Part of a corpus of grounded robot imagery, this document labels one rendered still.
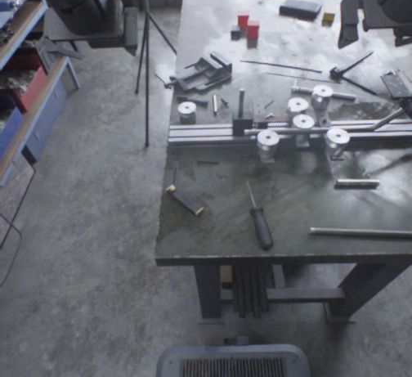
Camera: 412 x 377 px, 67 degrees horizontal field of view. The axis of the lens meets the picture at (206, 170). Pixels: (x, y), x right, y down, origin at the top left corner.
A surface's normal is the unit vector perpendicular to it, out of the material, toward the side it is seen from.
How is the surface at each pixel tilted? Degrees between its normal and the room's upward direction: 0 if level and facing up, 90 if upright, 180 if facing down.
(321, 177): 0
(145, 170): 0
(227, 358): 0
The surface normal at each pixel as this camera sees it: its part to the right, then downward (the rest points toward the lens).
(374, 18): -0.03, -0.17
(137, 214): -0.04, -0.64
